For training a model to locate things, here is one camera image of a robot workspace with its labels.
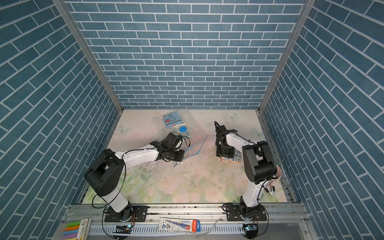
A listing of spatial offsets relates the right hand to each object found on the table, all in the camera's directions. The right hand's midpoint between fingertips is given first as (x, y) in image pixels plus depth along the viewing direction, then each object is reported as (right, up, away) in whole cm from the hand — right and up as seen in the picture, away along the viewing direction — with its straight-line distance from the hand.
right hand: (223, 156), depth 95 cm
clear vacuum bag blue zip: (-20, +7, -4) cm, 21 cm away
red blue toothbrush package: (-25, -27, -25) cm, 44 cm away
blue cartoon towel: (-36, +24, +17) cm, 47 cm away
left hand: (-23, 0, -5) cm, 24 cm away
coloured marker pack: (-72, -28, -27) cm, 82 cm away
